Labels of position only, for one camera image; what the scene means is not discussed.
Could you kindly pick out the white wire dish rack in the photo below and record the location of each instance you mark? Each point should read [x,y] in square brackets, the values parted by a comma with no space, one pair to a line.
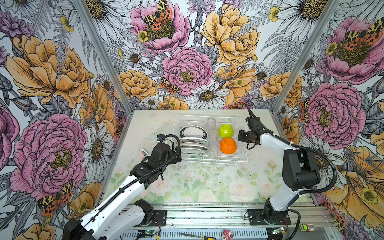
[240,156]

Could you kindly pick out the green red rimmed plate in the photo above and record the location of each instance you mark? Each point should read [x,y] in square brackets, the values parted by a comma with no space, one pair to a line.
[193,131]

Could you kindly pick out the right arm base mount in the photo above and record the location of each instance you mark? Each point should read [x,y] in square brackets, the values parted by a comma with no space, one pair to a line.
[259,217]

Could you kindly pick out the lime green bowl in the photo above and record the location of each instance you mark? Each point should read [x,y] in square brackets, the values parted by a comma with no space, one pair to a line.
[226,131]

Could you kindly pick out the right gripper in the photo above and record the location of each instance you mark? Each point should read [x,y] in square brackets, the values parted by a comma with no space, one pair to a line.
[241,138]

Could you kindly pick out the middle clear glass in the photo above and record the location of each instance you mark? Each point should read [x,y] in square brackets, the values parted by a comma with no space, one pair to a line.
[213,135]

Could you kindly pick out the clear glass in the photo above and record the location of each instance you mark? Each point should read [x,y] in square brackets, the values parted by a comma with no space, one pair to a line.
[214,148]
[210,124]
[213,135]

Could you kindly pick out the orange bowl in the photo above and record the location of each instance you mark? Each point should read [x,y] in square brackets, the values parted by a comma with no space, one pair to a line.
[228,146]

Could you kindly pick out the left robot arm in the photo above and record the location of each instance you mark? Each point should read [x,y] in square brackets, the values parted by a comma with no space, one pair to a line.
[110,219]

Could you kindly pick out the blue rimmed watermelon plate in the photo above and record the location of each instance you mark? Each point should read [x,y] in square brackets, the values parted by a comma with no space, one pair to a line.
[195,140]

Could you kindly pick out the near clear glass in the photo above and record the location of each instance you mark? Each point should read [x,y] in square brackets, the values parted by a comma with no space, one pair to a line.
[214,148]

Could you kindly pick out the plain white plate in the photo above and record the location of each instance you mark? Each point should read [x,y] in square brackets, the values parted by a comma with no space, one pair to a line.
[194,149]

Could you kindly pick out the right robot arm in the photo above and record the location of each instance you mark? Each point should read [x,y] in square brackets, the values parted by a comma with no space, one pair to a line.
[300,170]

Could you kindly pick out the far clear glass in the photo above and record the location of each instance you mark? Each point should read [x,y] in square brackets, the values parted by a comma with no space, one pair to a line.
[210,124]

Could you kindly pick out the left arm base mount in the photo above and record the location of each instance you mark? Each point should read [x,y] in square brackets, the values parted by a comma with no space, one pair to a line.
[159,218]

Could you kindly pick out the yellow handled screwdriver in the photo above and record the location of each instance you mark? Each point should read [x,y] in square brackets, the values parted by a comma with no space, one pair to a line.
[199,237]

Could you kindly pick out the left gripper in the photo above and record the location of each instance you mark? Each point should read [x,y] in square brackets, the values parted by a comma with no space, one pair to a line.
[172,155]

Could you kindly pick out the small green display module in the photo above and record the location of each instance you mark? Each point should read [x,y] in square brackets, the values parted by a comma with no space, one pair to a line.
[307,228]

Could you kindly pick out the small pink metal clip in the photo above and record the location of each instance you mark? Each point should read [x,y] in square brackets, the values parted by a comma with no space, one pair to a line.
[143,152]

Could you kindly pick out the pink white small object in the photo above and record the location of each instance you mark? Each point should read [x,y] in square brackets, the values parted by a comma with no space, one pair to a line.
[227,235]

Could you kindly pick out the green circuit board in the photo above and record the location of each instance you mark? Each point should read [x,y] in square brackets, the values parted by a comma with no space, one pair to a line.
[146,233]

